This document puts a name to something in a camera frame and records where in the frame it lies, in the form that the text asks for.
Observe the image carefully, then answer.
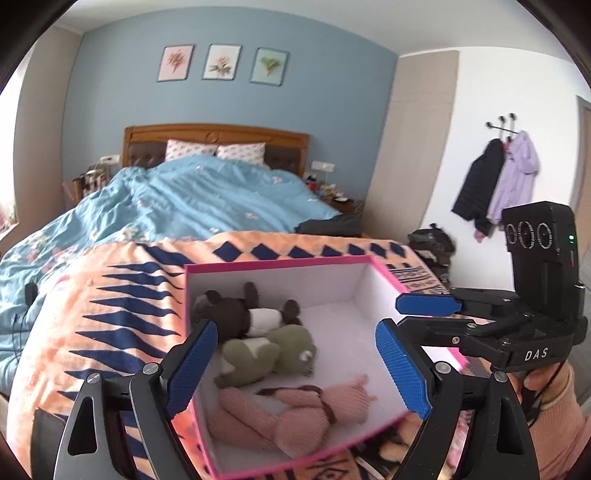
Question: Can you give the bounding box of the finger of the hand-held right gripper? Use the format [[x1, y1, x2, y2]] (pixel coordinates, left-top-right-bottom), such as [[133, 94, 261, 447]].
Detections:
[[397, 316, 522, 357], [396, 289, 522, 320]]

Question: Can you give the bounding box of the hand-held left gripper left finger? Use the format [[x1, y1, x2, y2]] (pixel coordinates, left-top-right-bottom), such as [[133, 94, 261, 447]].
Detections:
[[53, 318, 220, 480]]

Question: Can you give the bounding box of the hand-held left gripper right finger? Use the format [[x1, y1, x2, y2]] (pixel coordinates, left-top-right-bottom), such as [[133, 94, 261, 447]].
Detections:
[[374, 318, 541, 480]]

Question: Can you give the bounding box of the pink cardboard box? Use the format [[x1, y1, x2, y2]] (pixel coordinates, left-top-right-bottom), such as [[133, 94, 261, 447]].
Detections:
[[184, 255, 467, 479]]

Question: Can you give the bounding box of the person's right forearm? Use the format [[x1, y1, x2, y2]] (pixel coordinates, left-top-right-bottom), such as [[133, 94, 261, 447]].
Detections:
[[522, 369, 591, 480]]

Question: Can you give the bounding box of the person's right hand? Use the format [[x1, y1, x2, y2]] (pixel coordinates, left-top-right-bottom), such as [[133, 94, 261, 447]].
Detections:
[[508, 364, 575, 415]]

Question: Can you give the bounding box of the black bag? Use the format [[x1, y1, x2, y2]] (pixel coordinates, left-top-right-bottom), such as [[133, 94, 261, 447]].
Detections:
[[407, 224, 455, 284]]

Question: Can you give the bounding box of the brown plush toy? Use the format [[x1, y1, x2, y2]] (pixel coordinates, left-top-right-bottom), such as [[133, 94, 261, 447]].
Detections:
[[191, 281, 303, 342]]

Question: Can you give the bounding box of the dark printed packet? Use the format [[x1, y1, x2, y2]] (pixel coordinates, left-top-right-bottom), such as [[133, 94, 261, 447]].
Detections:
[[355, 411, 472, 478]]

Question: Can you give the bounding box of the green frog plush toy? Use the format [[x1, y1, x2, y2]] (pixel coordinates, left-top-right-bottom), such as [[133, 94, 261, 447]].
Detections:
[[213, 324, 318, 388]]

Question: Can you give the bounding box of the purple jacket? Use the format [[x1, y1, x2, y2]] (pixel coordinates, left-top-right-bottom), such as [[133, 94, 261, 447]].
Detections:
[[487, 130, 540, 232]]

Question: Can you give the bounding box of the orange patterned blanket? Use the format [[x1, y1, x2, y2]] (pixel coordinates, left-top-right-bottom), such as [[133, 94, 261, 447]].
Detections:
[[7, 232, 462, 480]]

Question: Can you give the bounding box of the black jacket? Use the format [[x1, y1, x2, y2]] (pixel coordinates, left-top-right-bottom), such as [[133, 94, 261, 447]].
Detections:
[[451, 138, 506, 241]]

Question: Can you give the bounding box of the plush rabbit with brown scarf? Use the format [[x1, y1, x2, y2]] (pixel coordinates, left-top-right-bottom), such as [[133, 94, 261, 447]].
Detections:
[[206, 374, 372, 459]]

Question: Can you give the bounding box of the dark clothing on bed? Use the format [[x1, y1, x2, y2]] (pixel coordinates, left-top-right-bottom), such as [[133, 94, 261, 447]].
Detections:
[[294, 215, 365, 238]]

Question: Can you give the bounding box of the wooden nightstand with clutter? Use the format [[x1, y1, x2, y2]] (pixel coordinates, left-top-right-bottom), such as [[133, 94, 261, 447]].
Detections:
[[305, 173, 352, 201]]

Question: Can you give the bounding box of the blue floral duvet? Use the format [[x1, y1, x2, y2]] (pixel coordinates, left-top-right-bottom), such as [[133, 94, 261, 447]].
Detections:
[[0, 155, 342, 398]]

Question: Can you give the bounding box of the bedside table clutter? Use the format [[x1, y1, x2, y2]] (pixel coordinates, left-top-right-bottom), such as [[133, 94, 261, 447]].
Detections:
[[62, 154, 122, 204]]

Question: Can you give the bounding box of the white patterned pillow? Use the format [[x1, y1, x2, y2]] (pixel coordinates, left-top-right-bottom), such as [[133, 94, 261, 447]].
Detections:
[[165, 138, 219, 162], [217, 142, 267, 168]]

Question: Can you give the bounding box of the wooden bed headboard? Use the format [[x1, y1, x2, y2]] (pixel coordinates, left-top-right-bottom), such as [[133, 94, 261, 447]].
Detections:
[[122, 124, 310, 178]]

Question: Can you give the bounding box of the pink framed flower picture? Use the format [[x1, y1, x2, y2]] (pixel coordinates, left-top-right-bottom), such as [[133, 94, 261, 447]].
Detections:
[[156, 44, 195, 83]]

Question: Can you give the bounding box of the white framed flower picture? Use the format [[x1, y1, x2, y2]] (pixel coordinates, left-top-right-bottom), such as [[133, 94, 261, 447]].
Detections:
[[202, 44, 242, 80]]

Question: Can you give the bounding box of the grey door frame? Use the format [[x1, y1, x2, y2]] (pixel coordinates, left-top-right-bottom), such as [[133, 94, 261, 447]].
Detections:
[[573, 95, 591, 217]]

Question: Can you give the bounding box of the black wall hook rack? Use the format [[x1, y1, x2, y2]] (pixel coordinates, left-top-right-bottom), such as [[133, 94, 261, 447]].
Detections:
[[486, 113, 519, 144]]

